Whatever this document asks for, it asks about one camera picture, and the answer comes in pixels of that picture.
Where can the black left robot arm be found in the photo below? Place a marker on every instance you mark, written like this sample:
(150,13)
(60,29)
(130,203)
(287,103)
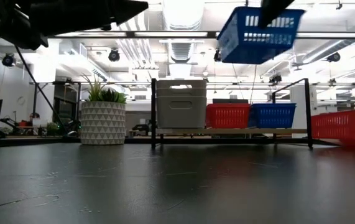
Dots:
(9,21)

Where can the wooden shelf with black frame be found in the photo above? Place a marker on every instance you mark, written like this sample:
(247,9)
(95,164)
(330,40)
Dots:
(227,131)

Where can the black ceiling spotlight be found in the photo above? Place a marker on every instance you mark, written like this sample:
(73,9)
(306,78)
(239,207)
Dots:
(8,59)
(114,55)
(275,77)
(217,56)
(333,57)

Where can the black table mat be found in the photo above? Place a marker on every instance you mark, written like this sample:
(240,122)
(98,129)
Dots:
(164,186)

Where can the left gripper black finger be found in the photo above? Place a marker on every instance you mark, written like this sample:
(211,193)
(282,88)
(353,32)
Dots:
(127,4)
(124,15)

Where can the succulent in patterned white pot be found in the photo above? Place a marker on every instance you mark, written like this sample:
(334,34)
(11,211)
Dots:
(102,124)

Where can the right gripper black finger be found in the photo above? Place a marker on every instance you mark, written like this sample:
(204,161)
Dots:
(272,11)

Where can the white pillar with signs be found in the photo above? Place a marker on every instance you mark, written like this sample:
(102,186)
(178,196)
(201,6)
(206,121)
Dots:
(296,99)

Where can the white ceiling air duct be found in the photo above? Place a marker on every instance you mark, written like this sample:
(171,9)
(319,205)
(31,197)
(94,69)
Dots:
(181,12)

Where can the red plastic basket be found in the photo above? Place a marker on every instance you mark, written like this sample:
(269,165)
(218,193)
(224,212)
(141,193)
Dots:
(227,105)
(351,140)
(227,119)

